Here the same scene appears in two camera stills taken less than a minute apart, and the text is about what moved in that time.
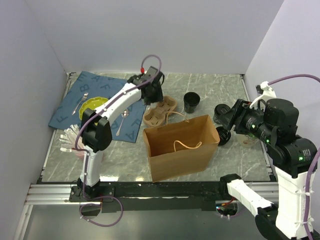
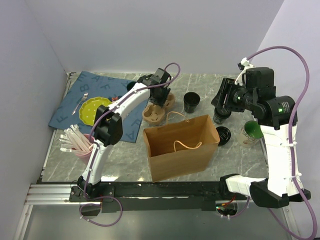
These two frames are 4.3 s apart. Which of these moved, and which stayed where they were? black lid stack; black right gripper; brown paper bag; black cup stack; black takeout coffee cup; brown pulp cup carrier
Moved: black right gripper; brown pulp cup carrier
Stayed: black lid stack; brown paper bag; black cup stack; black takeout coffee cup
